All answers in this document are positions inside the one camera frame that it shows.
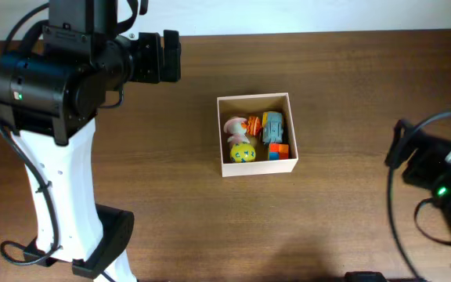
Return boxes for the left black cable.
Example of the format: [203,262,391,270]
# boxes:
[0,0,150,267]

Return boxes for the multicoloured puzzle cube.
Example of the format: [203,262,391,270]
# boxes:
[268,143,290,161]

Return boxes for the grey and yellow toy truck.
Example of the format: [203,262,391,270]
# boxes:
[262,111,283,145]

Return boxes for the orange ribbed round toy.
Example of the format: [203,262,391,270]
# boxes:
[247,116,262,137]

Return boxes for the yellow ball with blue letters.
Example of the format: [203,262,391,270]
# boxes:
[230,143,257,163]

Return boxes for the white cardboard box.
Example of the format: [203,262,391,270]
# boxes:
[217,93,298,177]

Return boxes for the white duck toy pink hat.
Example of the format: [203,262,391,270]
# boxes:
[224,117,250,144]

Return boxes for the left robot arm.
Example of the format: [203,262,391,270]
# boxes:
[0,0,182,281]

